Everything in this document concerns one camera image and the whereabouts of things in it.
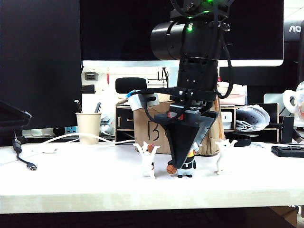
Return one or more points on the black monitor screen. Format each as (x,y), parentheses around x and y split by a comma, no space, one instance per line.
(35,59)

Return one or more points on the curled paper stack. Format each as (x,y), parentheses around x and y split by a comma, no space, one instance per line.
(253,117)

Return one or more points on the black AOC monitor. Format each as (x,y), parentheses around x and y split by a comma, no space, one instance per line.
(291,47)

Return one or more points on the black round band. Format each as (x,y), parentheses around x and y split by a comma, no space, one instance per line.
(243,142)

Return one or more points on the white teapot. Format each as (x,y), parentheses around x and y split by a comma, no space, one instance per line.
(299,107)

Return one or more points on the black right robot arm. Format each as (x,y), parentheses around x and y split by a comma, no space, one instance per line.
(194,47)

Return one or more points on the cardboard box marked BOX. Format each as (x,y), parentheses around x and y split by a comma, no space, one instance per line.
(142,133)

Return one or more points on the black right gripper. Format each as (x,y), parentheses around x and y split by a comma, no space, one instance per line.
(190,107)

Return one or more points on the black flat tray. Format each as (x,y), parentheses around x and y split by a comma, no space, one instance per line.
(287,151)

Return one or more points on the grey wall box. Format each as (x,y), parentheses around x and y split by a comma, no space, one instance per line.
(91,76)

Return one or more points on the black wooden desk organizer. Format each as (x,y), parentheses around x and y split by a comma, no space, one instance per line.
(124,121)

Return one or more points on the black angular plate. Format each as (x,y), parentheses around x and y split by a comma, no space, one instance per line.
(12,116)

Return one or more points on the beige paper cup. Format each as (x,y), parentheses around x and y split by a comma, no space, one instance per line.
(88,128)

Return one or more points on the black round knob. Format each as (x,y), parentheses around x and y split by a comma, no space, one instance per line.
(59,131)

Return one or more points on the small black box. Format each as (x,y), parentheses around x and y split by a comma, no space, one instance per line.
(286,129)

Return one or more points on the pink and white paper pile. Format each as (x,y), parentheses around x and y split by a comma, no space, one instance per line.
(237,99)

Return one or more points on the grey power strip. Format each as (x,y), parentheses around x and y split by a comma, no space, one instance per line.
(42,131)

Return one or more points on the large silver-bezel monitor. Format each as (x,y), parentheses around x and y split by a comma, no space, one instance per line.
(118,28)

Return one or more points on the calico cat doll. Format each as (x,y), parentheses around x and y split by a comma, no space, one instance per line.
(148,159)

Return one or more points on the black chair headrest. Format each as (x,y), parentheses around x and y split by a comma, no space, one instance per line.
(130,85)

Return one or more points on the duck doll with basketball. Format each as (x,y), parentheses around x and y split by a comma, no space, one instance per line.
(187,165)

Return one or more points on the silver-tipped pen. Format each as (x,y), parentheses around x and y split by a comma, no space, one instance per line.
(78,106)

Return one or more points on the white cat doll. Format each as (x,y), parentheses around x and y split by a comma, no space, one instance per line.
(222,154)

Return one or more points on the white charger block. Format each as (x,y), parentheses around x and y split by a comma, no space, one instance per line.
(226,117)

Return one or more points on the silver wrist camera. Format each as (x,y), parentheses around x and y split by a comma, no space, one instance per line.
(140,102)

